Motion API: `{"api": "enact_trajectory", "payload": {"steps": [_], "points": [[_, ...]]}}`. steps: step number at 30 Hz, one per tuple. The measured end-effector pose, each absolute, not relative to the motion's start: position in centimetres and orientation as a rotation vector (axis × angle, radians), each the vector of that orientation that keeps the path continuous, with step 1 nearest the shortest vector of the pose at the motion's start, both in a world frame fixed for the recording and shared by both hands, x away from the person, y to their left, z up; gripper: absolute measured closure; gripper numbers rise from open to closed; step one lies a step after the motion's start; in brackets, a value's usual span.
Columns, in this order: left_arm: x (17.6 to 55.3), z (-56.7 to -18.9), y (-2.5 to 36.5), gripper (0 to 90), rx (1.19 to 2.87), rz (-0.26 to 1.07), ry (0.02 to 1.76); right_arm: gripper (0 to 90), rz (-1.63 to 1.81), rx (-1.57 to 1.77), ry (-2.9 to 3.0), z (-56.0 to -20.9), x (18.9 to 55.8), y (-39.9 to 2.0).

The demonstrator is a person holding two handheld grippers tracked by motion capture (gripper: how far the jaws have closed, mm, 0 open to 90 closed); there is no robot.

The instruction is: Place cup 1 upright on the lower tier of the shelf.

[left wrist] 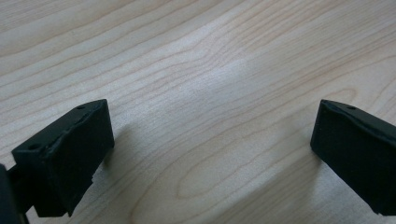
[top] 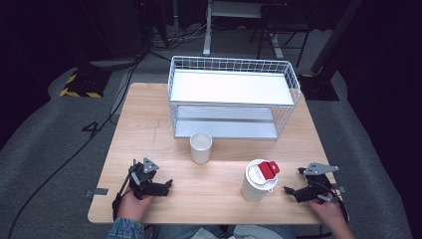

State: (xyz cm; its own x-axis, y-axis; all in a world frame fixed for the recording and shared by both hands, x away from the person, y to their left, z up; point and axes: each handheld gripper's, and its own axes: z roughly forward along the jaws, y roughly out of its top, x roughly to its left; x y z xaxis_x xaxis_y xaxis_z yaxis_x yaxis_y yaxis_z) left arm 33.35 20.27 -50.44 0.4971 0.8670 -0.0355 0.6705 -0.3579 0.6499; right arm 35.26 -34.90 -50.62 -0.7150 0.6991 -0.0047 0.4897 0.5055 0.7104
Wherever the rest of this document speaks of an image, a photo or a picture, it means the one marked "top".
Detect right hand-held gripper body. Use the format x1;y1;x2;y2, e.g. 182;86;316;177
303;161;340;204

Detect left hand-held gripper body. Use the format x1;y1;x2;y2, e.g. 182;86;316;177
127;156;160;201

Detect white jug with red lid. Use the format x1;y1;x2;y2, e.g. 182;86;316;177
240;158;281;203

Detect white cup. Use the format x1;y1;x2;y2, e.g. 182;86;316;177
189;130;213;164

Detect white wire shelf rack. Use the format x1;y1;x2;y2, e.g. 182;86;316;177
166;55;303;140

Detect person's left hand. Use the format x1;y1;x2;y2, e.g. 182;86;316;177
116;190;156;223

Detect person's right hand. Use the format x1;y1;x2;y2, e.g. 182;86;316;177
306;197;350;231

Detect person's legs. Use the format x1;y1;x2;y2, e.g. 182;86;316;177
145;223;297;239

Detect black slanted stand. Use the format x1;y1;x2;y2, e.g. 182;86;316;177
298;0;364;102

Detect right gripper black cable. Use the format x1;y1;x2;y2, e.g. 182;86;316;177
338;195;350;224

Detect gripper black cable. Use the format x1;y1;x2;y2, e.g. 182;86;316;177
338;195;350;224
111;167;134;222

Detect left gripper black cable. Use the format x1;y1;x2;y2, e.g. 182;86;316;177
111;167;134;222

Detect long black floor cable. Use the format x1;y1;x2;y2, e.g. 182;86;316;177
5;56;144;239

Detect black yellow striped base plate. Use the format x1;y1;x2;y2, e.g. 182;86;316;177
59;68;112;100

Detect bundle of floor cables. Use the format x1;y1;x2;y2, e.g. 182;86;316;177
147;23;208;53

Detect black metal chair frame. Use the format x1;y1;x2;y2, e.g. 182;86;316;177
249;3;315;69

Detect white desk frame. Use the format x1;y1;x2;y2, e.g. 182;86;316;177
202;0;285;61

